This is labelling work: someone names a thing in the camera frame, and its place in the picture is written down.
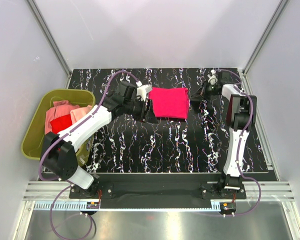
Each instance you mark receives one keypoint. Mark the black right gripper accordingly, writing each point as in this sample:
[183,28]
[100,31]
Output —
[202,93]

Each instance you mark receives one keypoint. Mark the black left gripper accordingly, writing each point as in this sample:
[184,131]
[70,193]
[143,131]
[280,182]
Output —
[150,117]

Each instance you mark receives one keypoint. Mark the magenta pink t-shirt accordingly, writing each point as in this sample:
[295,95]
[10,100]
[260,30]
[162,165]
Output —
[170,103]

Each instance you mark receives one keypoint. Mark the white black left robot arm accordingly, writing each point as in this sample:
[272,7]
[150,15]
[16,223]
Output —
[59,151]

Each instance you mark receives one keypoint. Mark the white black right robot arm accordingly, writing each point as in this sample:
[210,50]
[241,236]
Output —
[240,118]

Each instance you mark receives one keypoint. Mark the light pink shirt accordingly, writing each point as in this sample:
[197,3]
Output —
[79,113]

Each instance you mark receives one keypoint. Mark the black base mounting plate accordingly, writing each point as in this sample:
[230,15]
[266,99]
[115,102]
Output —
[168,189]

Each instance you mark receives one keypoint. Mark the salmon pink shirt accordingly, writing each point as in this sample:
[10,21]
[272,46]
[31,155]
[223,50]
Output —
[60,109]

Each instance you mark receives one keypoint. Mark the red folded shirt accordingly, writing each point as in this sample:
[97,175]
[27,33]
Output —
[61,123]

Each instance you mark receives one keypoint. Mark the olive green plastic bin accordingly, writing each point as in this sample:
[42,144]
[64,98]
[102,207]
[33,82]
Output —
[32,143]

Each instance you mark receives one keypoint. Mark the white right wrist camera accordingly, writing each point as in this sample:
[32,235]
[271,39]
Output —
[212,77]

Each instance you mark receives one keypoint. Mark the white slotted cable duct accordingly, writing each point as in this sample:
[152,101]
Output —
[106,206]

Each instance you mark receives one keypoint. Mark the aluminium right frame post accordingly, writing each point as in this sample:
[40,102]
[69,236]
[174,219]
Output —
[265,35]

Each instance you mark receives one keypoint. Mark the aluminium frame post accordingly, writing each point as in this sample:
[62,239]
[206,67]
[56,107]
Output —
[48,35]
[265,35]

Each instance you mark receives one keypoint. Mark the aluminium left frame post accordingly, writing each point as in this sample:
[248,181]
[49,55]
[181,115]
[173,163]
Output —
[48,35]

